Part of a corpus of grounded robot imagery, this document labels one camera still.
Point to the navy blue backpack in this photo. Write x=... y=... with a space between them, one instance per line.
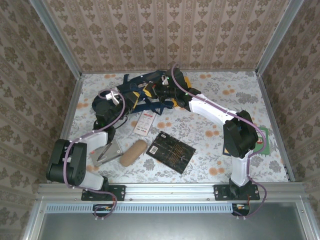
x=147 y=106

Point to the white red stationery pack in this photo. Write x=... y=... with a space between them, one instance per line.
x=143 y=125

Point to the tan pencil case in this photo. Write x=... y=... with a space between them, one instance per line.
x=132 y=153

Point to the black book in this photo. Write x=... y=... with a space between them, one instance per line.
x=172 y=152

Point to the green book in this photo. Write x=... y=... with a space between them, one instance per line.
x=263 y=140

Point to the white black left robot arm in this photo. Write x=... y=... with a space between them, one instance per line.
x=96 y=138

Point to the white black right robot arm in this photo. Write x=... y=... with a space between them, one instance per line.
x=210 y=112

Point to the grey metal panel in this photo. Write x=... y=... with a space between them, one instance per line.
x=175 y=227

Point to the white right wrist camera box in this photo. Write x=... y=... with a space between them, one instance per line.
x=165 y=80

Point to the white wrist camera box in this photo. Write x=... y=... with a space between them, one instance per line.
x=165 y=80
x=112 y=96

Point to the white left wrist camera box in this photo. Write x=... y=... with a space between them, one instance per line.
x=112 y=96

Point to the aluminium table edge rail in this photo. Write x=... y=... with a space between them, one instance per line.
x=267 y=100
x=65 y=125
x=125 y=71

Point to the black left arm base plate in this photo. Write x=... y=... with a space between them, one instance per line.
x=117 y=192

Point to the aluminium frame post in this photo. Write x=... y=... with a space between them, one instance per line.
x=278 y=37
x=56 y=37

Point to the aluminium mounting rail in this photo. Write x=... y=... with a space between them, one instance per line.
x=170 y=191

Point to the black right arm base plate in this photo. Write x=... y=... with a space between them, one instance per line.
x=221 y=192

